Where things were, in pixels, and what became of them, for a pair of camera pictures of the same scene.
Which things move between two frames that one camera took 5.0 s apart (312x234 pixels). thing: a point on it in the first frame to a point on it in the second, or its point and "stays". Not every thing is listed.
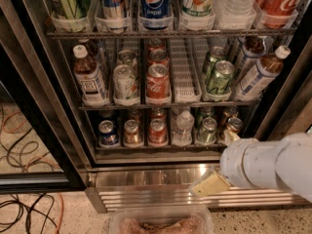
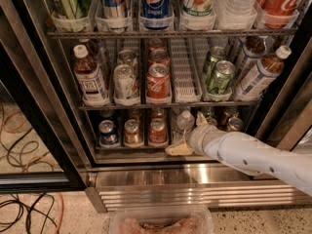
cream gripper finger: x=212 y=184 to x=178 y=149
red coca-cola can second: x=158 y=57 stays
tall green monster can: x=74 y=0 stays
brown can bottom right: x=235 y=124 stays
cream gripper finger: x=229 y=136 to x=200 y=119
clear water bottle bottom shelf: x=182 y=129 stays
